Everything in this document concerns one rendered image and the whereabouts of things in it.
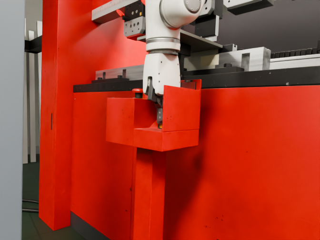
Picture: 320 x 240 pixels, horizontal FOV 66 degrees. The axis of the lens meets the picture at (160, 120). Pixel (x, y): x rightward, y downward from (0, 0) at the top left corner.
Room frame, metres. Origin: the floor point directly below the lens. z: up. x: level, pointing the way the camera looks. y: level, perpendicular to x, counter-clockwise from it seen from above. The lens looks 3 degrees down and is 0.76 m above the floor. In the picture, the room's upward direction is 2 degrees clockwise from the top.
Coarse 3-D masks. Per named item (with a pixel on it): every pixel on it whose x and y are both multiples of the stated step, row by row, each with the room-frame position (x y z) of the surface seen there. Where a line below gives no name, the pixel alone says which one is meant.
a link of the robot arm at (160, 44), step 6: (150, 42) 0.59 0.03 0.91; (156, 42) 0.58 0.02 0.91; (162, 42) 0.58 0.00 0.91; (168, 42) 0.58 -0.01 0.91; (174, 42) 0.59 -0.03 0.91; (150, 48) 0.59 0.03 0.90; (156, 48) 0.58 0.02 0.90; (162, 48) 0.58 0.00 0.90; (168, 48) 0.58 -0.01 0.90; (174, 48) 0.59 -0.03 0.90
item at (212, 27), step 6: (204, 18) 1.01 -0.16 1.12; (210, 18) 0.99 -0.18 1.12; (216, 18) 0.97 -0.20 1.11; (198, 24) 1.03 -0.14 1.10; (204, 24) 1.01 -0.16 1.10; (210, 24) 0.99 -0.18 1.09; (216, 24) 0.97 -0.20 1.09; (198, 30) 1.03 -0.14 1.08; (204, 30) 1.01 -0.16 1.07; (210, 30) 0.98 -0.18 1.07; (216, 30) 0.97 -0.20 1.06; (204, 36) 1.00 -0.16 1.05; (210, 36) 0.99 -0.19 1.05; (216, 36) 0.98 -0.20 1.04
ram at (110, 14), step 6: (96, 0) 1.55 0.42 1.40; (102, 0) 1.50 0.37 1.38; (108, 0) 1.46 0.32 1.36; (126, 0) 1.33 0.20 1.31; (132, 0) 1.29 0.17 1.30; (96, 6) 1.55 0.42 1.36; (114, 6) 1.41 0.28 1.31; (120, 6) 1.37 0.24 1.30; (102, 12) 1.50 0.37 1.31; (108, 12) 1.45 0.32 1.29; (114, 12) 1.44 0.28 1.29; (96, 18) 1.55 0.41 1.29; (102, 18) 1.54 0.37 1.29; (108, 18) 1.53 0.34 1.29; (114, 18) 1.53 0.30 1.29
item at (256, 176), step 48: (96, 96) 1.31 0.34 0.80; (144, 96) 1.04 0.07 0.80; (240, 96) 0.73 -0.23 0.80; (288, 96) 0.64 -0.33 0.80; (96, 144) 1.30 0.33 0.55; (240, 144) 0.73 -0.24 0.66; (288, 144) 0.64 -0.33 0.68; (96, 192) 1.29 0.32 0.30; (192, 192) 0.85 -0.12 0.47; (240, 192) 0.72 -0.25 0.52; (288, 192) 0.63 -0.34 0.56
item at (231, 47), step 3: (225, 45) 0.93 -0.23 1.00; (228, 45) 0.92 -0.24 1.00; (231, 45) 0.91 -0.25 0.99; (234, 45) 0.93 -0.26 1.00; (222, 48) 0.94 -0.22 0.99; (225, 48) 0.93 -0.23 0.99; (228, 48) 0.92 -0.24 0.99; (231, 48) 0.91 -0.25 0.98; (234, 48) 0.92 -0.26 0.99; (219, 51) 0.95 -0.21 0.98; (222, 51) 0.94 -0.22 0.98; (225, 51) 0.93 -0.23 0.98; (228, 51) 0.92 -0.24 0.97
